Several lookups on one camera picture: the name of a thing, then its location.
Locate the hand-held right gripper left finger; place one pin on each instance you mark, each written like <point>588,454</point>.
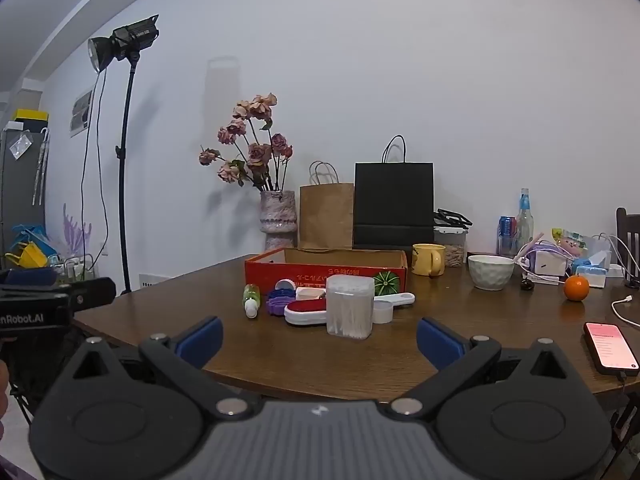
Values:
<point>200,342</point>

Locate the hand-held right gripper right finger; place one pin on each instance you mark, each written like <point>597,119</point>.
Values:
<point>440,342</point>

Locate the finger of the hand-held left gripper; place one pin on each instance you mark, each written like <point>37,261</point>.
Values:
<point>30,276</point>
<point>90,291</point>

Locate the white measuring scoop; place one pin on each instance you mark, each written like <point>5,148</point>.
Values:
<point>387,307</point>

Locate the green plastic bottle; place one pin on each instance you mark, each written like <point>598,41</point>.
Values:
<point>251,297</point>

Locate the purple round jar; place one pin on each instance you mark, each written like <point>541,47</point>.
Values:
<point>277,306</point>

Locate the blue round jar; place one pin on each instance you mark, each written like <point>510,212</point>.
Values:
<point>280,294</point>

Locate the clear cotton swab box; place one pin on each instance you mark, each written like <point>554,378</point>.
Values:
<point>350,307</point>

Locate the white round lid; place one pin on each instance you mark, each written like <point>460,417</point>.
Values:
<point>285,284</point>

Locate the orange cardboard box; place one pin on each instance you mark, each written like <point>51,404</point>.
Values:
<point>280,271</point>

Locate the white and red case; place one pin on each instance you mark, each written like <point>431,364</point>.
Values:
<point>305,312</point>

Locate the white small box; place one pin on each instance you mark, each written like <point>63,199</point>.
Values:
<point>311,293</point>

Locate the yellow plastic toy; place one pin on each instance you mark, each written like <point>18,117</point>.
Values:
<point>27,256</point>

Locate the white printed carton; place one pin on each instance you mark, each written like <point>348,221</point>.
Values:
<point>152,280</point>

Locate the grey cabinet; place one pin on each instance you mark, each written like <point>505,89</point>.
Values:
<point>20,195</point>

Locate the yellow mug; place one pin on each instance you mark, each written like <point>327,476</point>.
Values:
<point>426,260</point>

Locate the white bowl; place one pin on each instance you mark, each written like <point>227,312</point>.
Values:
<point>490,272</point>

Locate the clear food container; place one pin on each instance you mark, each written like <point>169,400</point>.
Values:
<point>452,250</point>

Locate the black light stand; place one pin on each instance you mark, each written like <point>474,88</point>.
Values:
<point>123,185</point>

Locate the blue soda can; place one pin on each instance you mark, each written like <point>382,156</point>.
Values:
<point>505,235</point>

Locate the clear plastic bag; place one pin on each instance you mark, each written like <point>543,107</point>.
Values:
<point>21,146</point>

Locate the pink pen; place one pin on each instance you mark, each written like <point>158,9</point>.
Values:
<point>530,246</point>

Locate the white charger block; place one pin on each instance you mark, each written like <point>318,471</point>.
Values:
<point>547,265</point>

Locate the purple gadget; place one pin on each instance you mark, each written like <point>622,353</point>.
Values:
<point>542,247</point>

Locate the glass bottle blue label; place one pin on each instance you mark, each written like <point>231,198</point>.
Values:
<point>524,225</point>

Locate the orange fruit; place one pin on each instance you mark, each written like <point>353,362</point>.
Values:
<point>576,288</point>

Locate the pink mottled vase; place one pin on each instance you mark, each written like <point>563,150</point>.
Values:
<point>277,215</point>

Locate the black paper bag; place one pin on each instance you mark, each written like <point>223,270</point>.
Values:
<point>393,200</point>

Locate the yellow box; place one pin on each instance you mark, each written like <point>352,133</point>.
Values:
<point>31,115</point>

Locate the blue tissue pack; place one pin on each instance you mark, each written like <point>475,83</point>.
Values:
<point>590,272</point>

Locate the colourful snack packet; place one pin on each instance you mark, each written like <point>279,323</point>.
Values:
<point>570,239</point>

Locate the brown paper bag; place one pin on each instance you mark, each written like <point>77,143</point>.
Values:
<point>325,217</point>

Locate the black smartphone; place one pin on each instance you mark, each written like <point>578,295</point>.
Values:
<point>610,347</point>

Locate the dried pink roses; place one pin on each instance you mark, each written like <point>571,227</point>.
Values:
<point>252,152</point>

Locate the dark wooden chair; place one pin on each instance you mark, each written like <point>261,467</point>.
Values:
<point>629,240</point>

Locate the black studio light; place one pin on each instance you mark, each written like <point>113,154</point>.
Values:
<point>132,36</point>

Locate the grey wall panel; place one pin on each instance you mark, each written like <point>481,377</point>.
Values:
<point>81,112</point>

